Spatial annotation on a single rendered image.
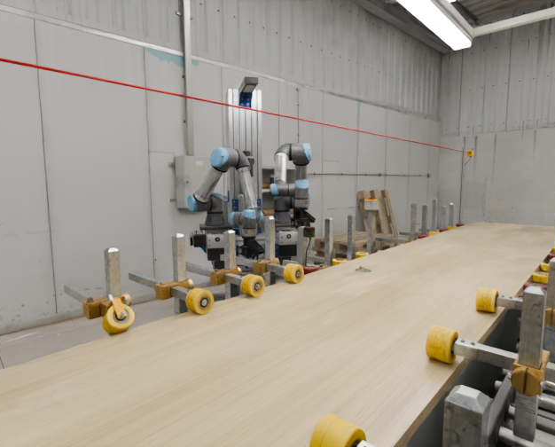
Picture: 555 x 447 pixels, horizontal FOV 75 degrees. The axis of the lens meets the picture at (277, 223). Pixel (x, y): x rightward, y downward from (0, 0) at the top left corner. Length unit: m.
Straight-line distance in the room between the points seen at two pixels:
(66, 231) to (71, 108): 1.18
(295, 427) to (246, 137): 2.32
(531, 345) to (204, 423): 0.65
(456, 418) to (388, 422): 0.34
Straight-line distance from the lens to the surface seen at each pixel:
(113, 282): 1.30
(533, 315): 0.89
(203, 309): 1.27
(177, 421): 0.78
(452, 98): 10.21
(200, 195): 2.45
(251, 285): 1.39
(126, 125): 4.28
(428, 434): 1.13
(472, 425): 0.45
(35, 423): 0.88
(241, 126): 2.80
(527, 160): 9.55
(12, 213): 3.99
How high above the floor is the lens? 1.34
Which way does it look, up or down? 6 degrees down
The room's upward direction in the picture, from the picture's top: straight up
